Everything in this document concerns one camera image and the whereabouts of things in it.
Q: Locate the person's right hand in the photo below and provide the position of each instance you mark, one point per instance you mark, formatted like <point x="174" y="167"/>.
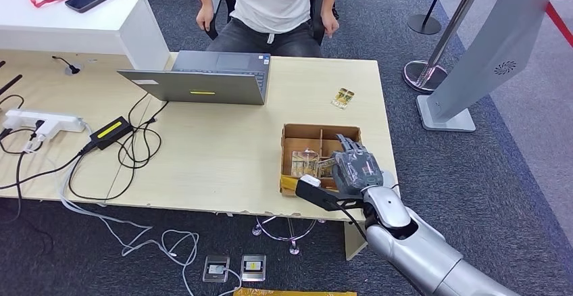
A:
<point x="205" y="17"/>

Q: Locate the person's left hand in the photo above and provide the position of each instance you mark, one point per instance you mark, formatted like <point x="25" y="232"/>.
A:
<point x="330" y="24"/>

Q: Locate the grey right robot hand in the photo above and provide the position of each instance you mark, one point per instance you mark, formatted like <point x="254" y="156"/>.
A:
<point x="358" y="171"/>

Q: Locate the gold room key card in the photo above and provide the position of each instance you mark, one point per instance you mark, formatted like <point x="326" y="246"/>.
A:
<point x="324" y="163"/>

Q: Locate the gold green ID card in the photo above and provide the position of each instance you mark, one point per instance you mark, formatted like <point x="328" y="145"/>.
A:
<point x="343" y="98"/>

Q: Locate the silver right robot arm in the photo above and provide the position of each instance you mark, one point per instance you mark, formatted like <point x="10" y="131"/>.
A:
<point x="416" y="249"/>

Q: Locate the clear plastic hand wrap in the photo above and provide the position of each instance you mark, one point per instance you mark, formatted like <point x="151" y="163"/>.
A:
<point x="360" y="168"/>

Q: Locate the person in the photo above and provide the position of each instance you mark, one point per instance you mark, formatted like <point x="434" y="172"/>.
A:
<point x="268" y="3"/>

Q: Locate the black office chair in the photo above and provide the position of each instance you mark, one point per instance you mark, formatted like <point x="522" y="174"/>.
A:
<point x="315" y="16"/>

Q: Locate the cardboard organizer box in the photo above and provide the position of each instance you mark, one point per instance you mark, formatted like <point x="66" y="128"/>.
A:
<point x="304" y="132"/>

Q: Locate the grey laptop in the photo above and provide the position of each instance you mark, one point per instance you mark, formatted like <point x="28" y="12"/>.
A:
<point x="201" y="86"/>

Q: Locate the pale wooden desk leg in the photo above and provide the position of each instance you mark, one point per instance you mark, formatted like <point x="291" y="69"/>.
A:
<point x="353" y="244"/>

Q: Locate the chrome stool base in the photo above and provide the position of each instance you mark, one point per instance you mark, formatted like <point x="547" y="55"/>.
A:
<point x="293" y="248"/>

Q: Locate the white counter block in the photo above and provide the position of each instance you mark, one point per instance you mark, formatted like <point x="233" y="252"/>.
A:
<point x="89" y="30"/>

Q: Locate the yellow taped package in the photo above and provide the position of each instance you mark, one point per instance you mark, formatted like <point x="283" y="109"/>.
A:
<point x="291" y="292"/>

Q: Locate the floor socket with yellow label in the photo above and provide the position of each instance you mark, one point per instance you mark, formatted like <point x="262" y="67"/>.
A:
<point x="254" y="267"/>

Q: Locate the black power adapter yellow label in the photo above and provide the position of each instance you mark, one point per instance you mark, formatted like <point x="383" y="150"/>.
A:
<point x="121" y="135"/>

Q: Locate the grey kiosk stand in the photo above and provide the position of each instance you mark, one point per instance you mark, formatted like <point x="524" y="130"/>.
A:
<point x="492" y="47"/>

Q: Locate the floor socket with white plug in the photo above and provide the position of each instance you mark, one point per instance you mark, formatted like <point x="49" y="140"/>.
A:
<point x="216" y="268"/>

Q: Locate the white power strip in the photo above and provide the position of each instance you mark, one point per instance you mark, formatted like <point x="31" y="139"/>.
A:
<point x="27" y="117"/>

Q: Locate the black rod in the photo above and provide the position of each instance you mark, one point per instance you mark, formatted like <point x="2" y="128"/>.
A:
<point x="11" y="83"/>

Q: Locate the red barrier belt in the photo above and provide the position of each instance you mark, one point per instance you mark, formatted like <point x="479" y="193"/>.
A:
<point x="559" y="21"/>

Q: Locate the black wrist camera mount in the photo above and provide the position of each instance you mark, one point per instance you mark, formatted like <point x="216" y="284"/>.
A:
<point x="313" y="195"/>

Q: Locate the black stanchion post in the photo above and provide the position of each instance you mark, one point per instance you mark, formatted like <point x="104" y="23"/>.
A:
<point x="424" y="23"/>

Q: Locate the chrome stanchion post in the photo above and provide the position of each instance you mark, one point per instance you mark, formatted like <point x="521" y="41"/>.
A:
<point x="424" y="77"/>

